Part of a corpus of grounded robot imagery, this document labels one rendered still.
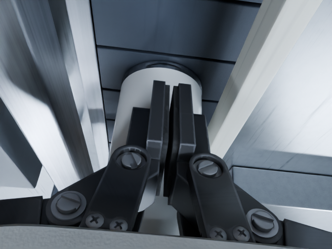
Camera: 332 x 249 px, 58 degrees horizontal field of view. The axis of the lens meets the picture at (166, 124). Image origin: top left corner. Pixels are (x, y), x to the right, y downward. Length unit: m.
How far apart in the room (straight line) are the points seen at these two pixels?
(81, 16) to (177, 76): 0.06
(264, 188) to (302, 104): 0.15
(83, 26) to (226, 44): 0.08
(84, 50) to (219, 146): 0.10
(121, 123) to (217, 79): 0.07
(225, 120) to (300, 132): 0.20
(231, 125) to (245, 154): 0.23
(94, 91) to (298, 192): 0.32
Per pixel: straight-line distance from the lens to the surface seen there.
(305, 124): 0.34
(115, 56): 0.18
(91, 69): 0.19
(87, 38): 0.18
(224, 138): 0.18
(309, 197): 0.45
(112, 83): 0.20
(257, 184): 0.42
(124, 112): 0.16
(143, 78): 0.17
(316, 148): 0.39
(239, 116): 0.16
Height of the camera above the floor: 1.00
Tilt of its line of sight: 31 degrees down
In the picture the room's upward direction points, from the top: 176 degrees counter-clockwise
